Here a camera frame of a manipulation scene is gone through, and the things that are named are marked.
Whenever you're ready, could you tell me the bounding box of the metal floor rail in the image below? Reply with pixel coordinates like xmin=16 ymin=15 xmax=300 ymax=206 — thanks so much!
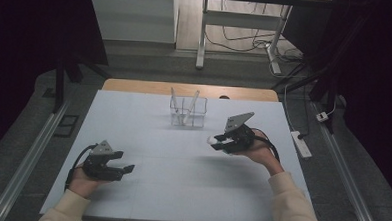
xmin=0 ymin=96 xmax=71 ymax=221
xmin=307 ymin=102 xmax=387 ymax=221

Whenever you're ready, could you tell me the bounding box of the person's right hand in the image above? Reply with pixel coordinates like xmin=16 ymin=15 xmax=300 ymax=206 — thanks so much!
xmin=230 ymin=127 xmax=286 ymax=177

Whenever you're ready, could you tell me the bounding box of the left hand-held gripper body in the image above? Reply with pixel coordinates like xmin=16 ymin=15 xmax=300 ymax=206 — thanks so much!
xmin=81 ymin=139 xmax=128 ymax=183

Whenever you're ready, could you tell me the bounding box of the person's left hand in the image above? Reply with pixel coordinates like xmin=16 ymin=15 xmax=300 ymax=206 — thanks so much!
xmin=67 ymin=164 xmax=111 ymax=201

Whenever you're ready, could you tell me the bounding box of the white power strip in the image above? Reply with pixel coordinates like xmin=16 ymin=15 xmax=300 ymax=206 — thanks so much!
xmin=289 ymin=130 xmax=314 ymax=160

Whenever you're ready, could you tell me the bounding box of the small black floor frame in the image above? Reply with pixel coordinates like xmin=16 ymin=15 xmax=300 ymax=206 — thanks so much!
xmin=42 ymin=87 xmax=58 ymax=99

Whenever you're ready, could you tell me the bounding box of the white and green glue stick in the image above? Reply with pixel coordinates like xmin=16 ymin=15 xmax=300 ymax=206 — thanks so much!
xmin=206 ymin=134 xmax=233 ymax=148

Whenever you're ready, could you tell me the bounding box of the left hand-held gripper cable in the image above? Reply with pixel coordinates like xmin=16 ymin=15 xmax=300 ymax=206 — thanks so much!
xmin=63 ymin=142 xmax=98 ymax=192

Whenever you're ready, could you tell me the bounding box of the black curtain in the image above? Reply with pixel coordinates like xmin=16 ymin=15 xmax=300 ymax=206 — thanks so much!
xmin=0 ymin=0 xmax=112 ymax=168
xmin=274 ymin=0 xmax=392 ymax=207

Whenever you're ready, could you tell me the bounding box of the small white adapter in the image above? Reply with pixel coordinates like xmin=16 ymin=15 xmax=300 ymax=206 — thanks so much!
xmin=316 ymin=100 xmax=338 ymax=124

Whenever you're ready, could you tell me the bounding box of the black floor cable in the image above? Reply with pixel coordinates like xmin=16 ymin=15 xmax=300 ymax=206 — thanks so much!
xmin=205 ymin=0 xmax=283 ymax=56

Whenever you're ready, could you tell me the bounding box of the black stand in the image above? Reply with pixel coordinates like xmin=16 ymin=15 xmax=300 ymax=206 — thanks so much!
xmin=52 ymin=43 xmax=114 ymax=117
xmin=269 ymin=57 xmax=341 ymax=135

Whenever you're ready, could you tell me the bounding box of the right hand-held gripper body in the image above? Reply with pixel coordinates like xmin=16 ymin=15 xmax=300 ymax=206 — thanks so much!
xmin=219 ymin=110 xmax=257 ymax=156

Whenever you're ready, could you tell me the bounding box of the hand-held gripper cable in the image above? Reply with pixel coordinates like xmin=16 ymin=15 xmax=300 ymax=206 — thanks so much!
xmin=63 ymin=142 xmax=98 ymax=192
xmin=248 ymin=127 xmax=283 ymax=164

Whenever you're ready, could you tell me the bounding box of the clear plastic pen holder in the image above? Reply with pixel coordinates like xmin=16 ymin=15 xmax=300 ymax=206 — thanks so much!
xmin=168 ymin=94 xmax=209 ymax=129

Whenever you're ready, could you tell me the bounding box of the right hand-held gripper cable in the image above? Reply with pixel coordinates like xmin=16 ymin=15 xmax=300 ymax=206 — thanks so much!
xmin=248 ymin=127 xmax=283 ymax=164

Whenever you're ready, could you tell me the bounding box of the white-legged desk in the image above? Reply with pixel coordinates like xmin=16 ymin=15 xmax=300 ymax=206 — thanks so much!
xmin=85 ymin=0 xmax=333 ymax=77

